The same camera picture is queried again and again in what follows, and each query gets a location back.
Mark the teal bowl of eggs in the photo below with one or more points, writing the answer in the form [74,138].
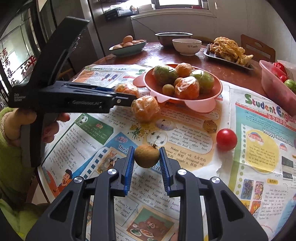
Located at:
[128,47]

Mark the Student English newspaper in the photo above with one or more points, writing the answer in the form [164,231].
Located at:
[262,171]

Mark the hand holding second gripper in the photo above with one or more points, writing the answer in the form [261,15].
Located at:
[12,122]

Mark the green citrus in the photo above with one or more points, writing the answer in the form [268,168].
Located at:
[164,74]

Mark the fried dough pile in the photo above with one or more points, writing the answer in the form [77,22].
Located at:
[229,50]

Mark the orange pink fruit plate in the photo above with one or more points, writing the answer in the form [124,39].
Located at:
[204,104]

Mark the dark metal tray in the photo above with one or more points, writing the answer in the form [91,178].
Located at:
[213,56]

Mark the pink plastic basin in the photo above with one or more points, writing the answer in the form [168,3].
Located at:
[275,89]

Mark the white plastic bag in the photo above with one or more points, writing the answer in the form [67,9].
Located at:
[290,69]

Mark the large orange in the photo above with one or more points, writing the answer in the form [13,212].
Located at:
[187,88]

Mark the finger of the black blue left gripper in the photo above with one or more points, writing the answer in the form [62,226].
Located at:
[66,217]

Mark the yellow-green citrus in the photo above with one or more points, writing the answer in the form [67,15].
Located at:
[206,80]

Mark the left newspaper sheet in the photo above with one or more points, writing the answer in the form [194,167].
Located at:
[90,144]

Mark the green tomato in basin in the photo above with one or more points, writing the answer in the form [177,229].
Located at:
[291,85]

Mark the peeled orange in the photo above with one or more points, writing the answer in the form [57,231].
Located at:
[183,69]

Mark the small brown longan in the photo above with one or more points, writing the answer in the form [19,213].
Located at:
[146,156]

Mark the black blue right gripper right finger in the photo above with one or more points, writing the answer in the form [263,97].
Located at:
[227,217]

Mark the steel mixing bowl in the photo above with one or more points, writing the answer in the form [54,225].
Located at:
[165,38]

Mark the white ceramic bowl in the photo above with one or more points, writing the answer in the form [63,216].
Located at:
[187,47]

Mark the green sleeve forearm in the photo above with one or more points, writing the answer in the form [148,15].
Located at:
[15,183]

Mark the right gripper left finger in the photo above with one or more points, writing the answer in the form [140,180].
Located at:
[122,99]

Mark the wooden chair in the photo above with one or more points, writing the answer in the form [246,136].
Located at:
[258,49]

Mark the red tomato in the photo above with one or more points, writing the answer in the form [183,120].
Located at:
[226,139]

